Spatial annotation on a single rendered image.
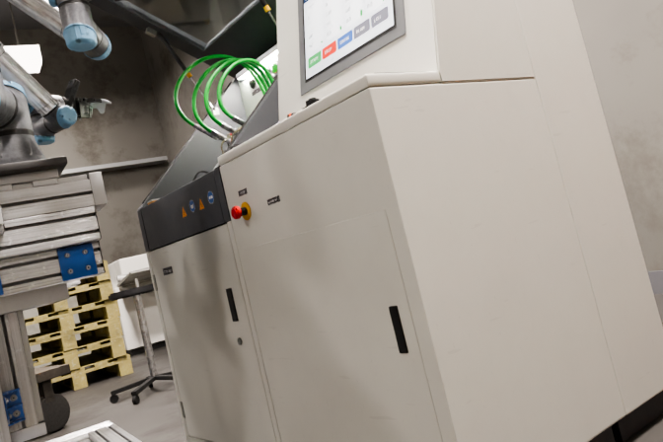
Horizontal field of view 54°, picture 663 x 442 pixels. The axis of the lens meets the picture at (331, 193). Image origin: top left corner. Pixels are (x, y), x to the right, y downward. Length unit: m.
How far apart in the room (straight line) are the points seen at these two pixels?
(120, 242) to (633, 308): 9.00
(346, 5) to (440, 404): 1.07
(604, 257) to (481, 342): 0.54
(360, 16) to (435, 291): 0.79
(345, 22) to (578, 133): 0.70
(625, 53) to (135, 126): 8.27
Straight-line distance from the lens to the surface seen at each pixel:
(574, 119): 1.87
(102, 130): 10.59
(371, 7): 1.75
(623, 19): 3.77
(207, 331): 2.17
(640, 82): 3.72
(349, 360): 1.55
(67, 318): 5.77
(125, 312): 7.34
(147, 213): 2.44
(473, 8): 1.67
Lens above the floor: 0.65
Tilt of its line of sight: 4 degrees up
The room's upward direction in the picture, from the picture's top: 14 degrees counter-clockwise
